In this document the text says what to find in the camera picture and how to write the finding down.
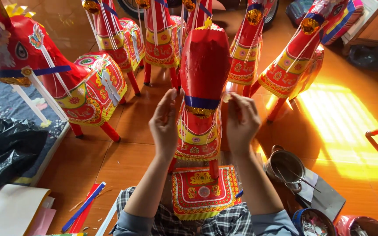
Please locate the dark crumpled plastic bag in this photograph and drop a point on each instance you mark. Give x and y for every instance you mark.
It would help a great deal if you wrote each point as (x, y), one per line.
(372, 57)

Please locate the person's right fingers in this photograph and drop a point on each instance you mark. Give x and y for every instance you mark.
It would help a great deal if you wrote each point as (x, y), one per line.
(241, 101)

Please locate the person's right hand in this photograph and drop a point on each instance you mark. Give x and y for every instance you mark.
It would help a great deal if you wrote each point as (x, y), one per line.
(243, 127)

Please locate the thin glue stick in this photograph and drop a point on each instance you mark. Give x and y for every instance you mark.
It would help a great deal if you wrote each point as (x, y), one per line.
(307, 185)

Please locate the person's plaid clothing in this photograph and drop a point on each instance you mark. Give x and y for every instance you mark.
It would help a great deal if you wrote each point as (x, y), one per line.
(228, 224)

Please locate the red round container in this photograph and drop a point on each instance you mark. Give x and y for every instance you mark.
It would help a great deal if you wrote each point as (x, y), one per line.
(343, 226)

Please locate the decorated red paper saddle sheet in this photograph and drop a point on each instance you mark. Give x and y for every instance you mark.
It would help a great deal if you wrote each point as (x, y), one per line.
(205, 193)

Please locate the person's left fingers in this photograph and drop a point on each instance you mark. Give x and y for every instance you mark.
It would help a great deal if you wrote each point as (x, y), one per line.
(170, 100)

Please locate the person's left hand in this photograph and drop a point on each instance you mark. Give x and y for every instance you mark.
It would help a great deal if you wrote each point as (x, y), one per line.
(162, 131)

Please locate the white paper strip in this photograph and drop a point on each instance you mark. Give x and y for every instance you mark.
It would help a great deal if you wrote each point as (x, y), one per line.
(108, 218)

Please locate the thin bamboo sliver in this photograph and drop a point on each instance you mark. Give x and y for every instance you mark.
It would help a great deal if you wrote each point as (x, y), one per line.
(77, 205)

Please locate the black plastic bag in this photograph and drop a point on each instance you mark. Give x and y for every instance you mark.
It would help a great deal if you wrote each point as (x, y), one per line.
(8, 150)

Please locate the grey cardboard sheet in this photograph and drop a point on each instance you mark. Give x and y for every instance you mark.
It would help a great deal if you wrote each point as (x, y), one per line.
(326, 200)

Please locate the blue-rimmed tin of paper pieces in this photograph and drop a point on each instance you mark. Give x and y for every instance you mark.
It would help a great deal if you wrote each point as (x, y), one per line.
(299, 219)

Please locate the unfinished red paper horse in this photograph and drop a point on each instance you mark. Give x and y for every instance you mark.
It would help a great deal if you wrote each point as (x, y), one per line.
(203, 65)

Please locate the white paper sheet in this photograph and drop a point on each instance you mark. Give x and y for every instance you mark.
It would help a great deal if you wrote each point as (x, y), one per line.
(5, 209)

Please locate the large red paper horse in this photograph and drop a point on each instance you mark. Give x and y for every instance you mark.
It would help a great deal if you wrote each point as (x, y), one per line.
(87, 95)

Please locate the small pale paper piece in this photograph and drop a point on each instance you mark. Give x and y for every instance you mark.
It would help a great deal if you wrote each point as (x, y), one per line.
(226, 97)

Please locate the blue paper strip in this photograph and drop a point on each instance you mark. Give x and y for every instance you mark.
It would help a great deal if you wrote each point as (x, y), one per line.
(84, 206)

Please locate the red paper strip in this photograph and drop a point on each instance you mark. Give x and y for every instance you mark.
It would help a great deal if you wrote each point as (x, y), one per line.
(77, 224)

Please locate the metal glue pot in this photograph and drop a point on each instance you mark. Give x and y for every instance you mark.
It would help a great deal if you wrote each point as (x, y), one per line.
(284, 164)

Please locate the folded colourful blanket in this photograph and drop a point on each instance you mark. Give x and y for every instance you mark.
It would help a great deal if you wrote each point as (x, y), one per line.
(343, 23)

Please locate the pink paper sheet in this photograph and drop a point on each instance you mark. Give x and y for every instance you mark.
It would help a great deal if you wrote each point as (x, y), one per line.
(43, 221)

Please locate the black motorbike tyre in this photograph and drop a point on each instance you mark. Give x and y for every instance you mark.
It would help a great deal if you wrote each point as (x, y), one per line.
(126, 8)
(271, 13)

